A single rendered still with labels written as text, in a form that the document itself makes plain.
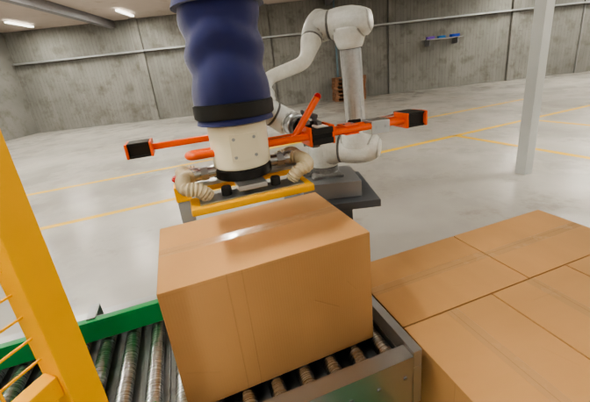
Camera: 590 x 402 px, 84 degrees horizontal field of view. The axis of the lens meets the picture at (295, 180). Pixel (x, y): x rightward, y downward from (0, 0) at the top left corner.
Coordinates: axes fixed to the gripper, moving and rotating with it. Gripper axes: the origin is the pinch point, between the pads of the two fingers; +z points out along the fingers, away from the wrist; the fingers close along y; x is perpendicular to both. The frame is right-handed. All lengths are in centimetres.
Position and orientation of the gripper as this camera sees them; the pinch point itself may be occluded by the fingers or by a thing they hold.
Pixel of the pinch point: (320, 132)
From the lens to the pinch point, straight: 106.1
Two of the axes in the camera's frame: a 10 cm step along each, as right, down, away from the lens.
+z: 3.3, 2.6, -9.1
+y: 1.1, 9.4, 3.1
